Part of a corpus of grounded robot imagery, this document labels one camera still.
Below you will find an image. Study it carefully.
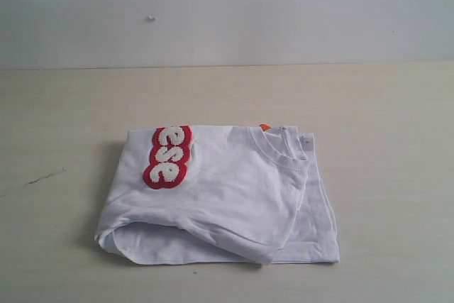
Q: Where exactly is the white t-shirt red lettering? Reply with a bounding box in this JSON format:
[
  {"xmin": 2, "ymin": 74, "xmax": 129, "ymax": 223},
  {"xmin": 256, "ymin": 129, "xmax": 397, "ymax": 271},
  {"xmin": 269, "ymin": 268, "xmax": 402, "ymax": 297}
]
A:
[{"xmin": 94, "ymin": 125, "xmax": 340, "ymax": 265}]

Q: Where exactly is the orange neck label tag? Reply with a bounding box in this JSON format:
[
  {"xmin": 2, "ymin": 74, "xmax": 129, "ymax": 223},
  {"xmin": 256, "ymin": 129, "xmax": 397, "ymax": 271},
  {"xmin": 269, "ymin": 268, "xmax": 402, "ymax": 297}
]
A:
[{"xmin": 260, "ymin": 124, "xmax": 271, "ymax": 131}]

